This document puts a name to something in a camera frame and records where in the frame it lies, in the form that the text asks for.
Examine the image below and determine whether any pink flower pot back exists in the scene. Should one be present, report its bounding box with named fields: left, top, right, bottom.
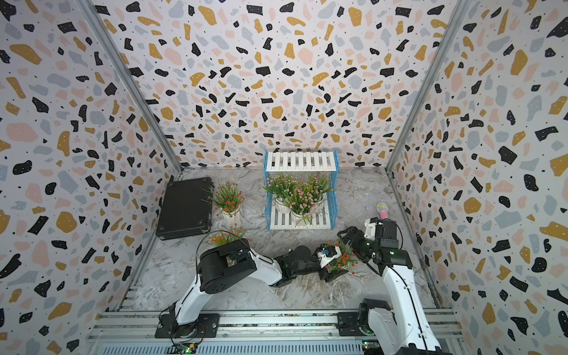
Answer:
left=263, top=172, right=299, bottom=214

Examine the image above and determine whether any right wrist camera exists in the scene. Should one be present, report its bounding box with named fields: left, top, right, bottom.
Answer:
left=365, top=217, right=383, bottom=241

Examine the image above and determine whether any pink flower pot front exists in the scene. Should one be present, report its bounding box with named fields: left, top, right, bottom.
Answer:
left=289, top=185, right=314, bottom=227

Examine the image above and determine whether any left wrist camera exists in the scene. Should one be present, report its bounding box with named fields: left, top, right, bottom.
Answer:
left=317, top=245, right=343, bottom=269

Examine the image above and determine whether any red flower pot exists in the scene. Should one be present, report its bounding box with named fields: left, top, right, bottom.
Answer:
left=210, top=182, right=245, bottom=226
left=320, top=240, right=358, bottom=272
left=210, top=224, right=246, bottom=246

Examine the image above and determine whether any pink toy microphone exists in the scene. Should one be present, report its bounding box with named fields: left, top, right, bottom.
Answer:
left=377, top=202, right=389, bottom=220

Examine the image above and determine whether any blue white wooden rack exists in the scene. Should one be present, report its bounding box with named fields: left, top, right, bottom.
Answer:
left=263, top=151, right=340, bottom=231

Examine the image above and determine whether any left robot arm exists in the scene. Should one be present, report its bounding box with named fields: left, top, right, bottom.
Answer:
left=169, top=239, right=354, bottom=337

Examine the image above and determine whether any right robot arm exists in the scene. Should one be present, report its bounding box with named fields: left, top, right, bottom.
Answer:
left=337, top=217, right=445, bottom=354

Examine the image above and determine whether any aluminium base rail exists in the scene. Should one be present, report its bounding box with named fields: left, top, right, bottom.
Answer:
left=86, top=308, right=464, bottom=355

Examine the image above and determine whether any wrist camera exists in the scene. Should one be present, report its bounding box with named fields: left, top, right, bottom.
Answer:
left=317, top=245, right=343, bottom=269
left=365, top=217, right=383, bottom=241

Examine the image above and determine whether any pink flower pot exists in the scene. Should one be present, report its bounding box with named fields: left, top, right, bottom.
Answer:
left=306, top=175, right=333, bottom=213
left=263, top=172, right=299, bottom=214
left=289, top=185, right=314, bottom=227

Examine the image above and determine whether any black case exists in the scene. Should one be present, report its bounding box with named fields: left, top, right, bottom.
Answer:
left=155, top=177, right=214, bottom=241

